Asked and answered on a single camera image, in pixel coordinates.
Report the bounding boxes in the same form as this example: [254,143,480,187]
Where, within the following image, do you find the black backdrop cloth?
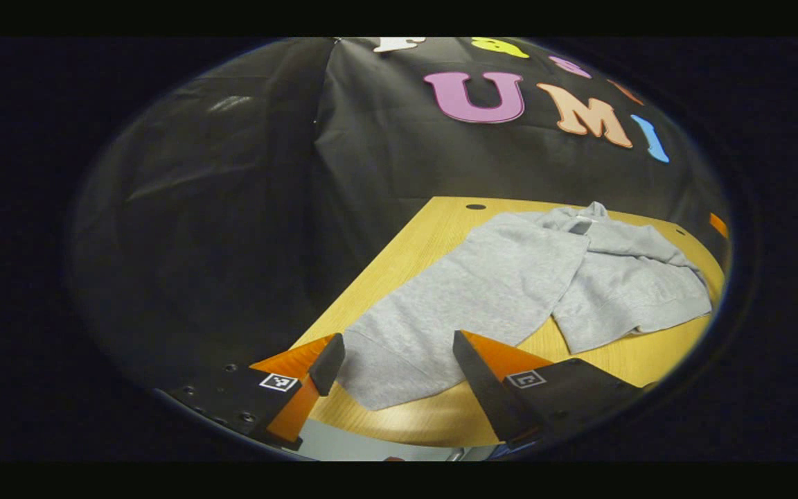
[70,38,731,389]

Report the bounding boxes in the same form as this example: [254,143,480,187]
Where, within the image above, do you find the grey sweatshirt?
[335,201,713,411]

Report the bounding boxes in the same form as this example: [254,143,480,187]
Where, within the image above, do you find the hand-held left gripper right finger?
[452,330,649,444]

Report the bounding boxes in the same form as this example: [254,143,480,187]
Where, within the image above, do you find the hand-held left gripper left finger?
[163,333,346,450]

